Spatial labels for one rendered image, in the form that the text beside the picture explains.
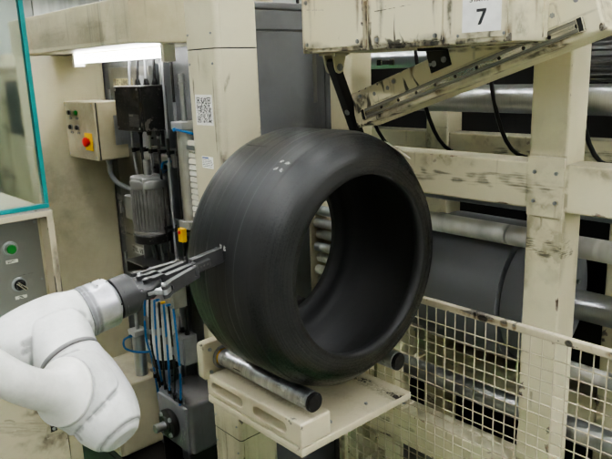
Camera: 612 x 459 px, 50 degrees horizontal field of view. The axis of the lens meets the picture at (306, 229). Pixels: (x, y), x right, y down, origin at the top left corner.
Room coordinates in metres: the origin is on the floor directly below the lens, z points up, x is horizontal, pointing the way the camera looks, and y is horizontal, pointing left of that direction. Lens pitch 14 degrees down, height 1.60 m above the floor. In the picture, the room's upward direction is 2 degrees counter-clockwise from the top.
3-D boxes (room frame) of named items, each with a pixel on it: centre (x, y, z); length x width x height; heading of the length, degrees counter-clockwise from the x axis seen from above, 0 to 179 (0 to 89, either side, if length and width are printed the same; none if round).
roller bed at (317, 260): (1.93, -0.13, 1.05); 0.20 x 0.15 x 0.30; 42
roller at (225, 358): (1.42, 0.11, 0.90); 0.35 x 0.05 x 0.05; 42
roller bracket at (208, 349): (1.65, 0.13, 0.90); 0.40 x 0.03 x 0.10; 132
